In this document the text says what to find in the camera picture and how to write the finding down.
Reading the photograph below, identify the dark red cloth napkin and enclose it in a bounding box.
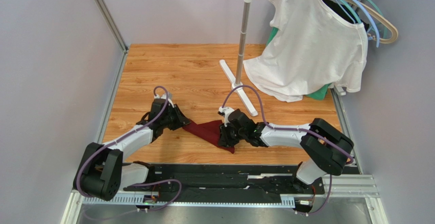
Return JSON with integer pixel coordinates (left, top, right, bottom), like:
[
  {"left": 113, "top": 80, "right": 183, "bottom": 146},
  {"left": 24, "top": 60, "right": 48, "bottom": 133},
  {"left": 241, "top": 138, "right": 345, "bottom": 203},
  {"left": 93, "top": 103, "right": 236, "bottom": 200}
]
[{"left": 182, "top": 120, "right": 235, "bottom": 154}]

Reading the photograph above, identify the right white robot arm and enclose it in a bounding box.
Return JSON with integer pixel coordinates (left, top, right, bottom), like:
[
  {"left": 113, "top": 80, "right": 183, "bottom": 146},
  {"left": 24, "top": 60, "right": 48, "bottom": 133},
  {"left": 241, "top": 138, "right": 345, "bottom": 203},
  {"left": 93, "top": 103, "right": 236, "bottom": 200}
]
[{"left": 218, "top": 107, "right": 354, "bottom": 185}]

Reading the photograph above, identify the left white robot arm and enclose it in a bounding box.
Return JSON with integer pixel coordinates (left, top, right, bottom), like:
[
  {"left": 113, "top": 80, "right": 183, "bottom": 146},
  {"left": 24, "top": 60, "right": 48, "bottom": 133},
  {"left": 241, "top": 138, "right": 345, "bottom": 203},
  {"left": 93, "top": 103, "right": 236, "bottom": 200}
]
[{"left": 73, "top": 98, "right": 190, "bottom": 201}]

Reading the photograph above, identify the green garment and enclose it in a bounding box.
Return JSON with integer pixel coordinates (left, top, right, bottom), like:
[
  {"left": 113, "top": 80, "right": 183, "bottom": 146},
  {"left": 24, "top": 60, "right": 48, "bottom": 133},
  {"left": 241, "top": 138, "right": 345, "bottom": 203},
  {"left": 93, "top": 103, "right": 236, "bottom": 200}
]
[{"left": 266, "top": 27, "right": 330, "bottom": 101}]

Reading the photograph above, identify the white t-shirt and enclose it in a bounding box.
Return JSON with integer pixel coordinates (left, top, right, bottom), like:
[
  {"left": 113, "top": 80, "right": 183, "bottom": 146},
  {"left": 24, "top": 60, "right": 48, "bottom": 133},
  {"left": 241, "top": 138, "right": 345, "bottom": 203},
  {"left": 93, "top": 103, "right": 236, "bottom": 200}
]
[{"left": 244, "top": 0, "right": 368, "bottom": 103}]

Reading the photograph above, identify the white clothes rack stand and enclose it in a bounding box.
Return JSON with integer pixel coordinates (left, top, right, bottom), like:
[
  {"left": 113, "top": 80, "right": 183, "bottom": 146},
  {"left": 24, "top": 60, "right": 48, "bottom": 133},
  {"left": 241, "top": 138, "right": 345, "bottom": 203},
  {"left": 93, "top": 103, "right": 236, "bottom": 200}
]
[{"left": 219, "top": 0, "right": 258, "bottom": 116}]

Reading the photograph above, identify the black garment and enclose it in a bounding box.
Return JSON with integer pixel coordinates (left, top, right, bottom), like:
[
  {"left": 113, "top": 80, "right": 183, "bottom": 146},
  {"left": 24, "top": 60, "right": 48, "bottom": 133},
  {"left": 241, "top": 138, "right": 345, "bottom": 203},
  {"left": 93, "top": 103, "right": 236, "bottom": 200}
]
[{"left": 322, "top": 0, "right": 358, "bottom": 24}]

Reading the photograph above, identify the teal plastic hanger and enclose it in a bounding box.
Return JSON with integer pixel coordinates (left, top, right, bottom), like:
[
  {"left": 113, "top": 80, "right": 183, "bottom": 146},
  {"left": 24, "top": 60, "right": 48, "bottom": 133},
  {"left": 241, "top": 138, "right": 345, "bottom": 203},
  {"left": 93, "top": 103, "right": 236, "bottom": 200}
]
[{"left": 333, "top": 0, "right": 389, "bottom": 40}]

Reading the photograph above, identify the blue plastic hanger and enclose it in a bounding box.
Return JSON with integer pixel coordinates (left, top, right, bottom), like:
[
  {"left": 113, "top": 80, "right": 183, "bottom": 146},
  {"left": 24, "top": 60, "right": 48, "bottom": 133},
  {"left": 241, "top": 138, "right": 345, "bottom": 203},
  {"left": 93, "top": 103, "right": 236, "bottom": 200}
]
[{"left": 344, "top": 0, "right": 381, "bottom": 47}]

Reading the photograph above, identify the wooden hanger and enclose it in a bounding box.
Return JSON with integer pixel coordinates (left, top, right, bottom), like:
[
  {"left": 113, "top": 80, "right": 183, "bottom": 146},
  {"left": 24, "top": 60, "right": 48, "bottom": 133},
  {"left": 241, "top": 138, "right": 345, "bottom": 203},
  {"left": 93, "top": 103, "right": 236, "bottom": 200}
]
[{"left": 318, "top": 0, "right": 399, "bottom": 45}]

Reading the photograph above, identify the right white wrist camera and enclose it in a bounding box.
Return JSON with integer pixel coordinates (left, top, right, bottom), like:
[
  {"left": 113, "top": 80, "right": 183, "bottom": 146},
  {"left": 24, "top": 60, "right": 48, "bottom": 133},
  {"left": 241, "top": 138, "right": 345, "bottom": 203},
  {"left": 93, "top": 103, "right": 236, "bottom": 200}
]
[{"left": 218, "top": 107, "right": 234, "bottom": 123}]

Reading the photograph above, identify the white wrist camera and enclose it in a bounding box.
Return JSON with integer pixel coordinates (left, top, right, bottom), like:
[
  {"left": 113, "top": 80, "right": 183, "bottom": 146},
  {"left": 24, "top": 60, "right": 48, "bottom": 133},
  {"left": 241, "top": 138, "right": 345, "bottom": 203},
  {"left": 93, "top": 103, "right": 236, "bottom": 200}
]
[
  {"left": 218, "top": 107, "right": 234, "bottom": 123},
  {"left": 154, "top": 92, "right": 174, "bottom": 107}
]

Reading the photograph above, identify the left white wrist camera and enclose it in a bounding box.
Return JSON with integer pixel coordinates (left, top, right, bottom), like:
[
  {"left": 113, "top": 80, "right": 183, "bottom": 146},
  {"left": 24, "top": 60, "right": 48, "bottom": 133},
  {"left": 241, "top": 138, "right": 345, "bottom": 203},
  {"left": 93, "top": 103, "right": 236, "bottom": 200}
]
[{"left": 154, "top": 92, "right": 174, "bottom": 107}]

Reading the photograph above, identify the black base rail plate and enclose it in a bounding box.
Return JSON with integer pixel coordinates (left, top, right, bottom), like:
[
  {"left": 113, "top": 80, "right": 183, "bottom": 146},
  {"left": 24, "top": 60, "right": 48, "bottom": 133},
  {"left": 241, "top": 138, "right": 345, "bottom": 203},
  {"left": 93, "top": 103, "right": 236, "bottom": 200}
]
[{"left": 125, "top": 164, "right": 328, "bottom": 204}]

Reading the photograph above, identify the aluminium frame rail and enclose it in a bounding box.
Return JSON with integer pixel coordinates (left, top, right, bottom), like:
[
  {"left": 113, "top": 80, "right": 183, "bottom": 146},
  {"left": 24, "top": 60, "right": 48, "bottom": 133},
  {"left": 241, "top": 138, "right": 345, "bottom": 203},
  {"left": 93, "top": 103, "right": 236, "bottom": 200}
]
[{"left": 94, "top": 0, "right": 129, "bottom": 53}]

